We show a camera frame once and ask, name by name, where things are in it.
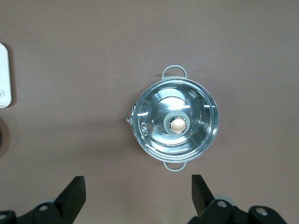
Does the steel pot with grey handles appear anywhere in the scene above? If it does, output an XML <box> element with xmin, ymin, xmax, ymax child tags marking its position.
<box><xmin>126</xmin><ymin>65</ymin><xmax>221</xmax><ymax>171</ymax></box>

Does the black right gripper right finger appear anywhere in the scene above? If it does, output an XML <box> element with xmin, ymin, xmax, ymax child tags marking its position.
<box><xmin>188</xmin><ymin>174</ymin><xmax>288</xmax><ymax>224</ymax></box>

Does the brown round object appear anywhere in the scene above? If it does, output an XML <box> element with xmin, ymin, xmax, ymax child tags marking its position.
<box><xmin>0</xmin><ymin>116</ymin><xmax>11</xmax><ymax>155</ymax></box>

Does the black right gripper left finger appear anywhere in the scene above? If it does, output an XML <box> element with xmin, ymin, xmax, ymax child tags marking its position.
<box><xmin>0</xmin><ymin>175</ymin><xmax>86</xmax><ymax>224</ymax></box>

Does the white rectangular tray bear print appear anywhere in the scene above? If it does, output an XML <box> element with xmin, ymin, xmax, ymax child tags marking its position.
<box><xmin>0</xmin><ymin>42</ymin><xmax>13</xmax><ymax>109</ymax></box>

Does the glass lid with grey knob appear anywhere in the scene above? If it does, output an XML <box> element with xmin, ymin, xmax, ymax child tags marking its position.
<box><xmin>134</xmin><ymin>77</ymin><xmax>221</xmax><ymax>163</ymax></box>

